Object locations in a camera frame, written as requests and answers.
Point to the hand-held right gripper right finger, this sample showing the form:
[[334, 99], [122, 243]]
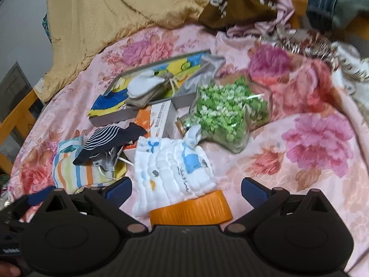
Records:
[[253, 192]]

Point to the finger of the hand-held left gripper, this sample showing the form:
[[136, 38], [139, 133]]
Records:
[[36, 198]]

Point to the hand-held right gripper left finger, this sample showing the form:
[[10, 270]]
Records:
[[119, 192]]

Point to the blue orange striped cloth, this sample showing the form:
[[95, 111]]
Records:
[[72, 173]]

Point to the navy white striped sock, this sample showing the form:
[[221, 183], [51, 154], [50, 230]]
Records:
[[98, 144]]

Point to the white printed gauze cloth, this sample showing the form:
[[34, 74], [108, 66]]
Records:
[[173, 173]]

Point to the orange ribbed sock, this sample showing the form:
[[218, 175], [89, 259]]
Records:
[[190, 210]]

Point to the white cartoon printed socks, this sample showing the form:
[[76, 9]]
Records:
[[141, 85]]

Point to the grey tray box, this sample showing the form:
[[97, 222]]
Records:
[[187, 93]]

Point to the person's left hand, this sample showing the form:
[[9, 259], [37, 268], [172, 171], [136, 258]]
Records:
[[10, 269]]

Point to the grey face mask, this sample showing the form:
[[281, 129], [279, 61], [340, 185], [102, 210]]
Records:
[[108, 163]]

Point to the pink floral bedsheet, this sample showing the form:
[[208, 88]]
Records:
[[302, 164]]

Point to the glass jar of green stars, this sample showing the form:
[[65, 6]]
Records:
[[227, 112]]

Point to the orange white carton box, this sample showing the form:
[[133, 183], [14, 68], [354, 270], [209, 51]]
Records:
[[164, 115]]

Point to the yellow blue cartoon cloth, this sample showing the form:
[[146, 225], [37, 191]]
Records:
[[109, 101]]

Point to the grey door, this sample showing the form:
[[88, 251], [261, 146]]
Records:
[[14, 86]]

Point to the yellow dotted quilt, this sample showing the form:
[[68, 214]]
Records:
[[115, 20]]

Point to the brown colourful striped garment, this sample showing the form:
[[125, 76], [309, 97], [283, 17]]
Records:
[[239, 3]]

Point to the blue jeans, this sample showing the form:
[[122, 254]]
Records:
[[331, 3]]

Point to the wooden bed frame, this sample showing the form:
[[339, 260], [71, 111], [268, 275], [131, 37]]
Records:
[[17, 121]]

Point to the wall poster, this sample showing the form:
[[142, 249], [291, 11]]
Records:
[[46, 27]]

